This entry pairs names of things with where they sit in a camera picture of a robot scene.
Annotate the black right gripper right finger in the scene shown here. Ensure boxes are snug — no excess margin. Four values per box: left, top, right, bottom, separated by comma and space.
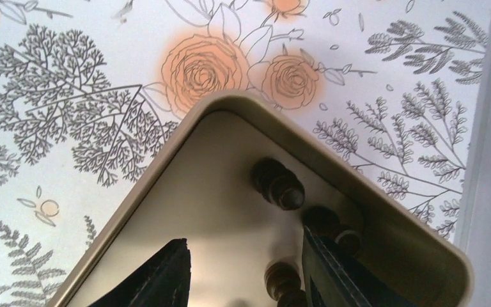
302, 226, 415, 307

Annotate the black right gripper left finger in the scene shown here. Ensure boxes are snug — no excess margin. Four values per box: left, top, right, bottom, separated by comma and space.
91, 238, 191, 307

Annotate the dark wooden chess piece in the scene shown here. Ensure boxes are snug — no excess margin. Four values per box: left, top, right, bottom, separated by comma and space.
301, 206, 362, 258

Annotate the dark chess piece in tin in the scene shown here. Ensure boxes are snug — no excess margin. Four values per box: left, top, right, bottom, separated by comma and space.
264, 262, 308, 307
251, 158, 306, 210

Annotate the gold tin right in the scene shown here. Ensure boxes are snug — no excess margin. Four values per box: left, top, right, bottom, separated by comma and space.
49, 92, 473, 306

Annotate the floral patterned table mat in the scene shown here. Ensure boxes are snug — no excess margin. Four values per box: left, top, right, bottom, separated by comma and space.
0, 1, 491, 306

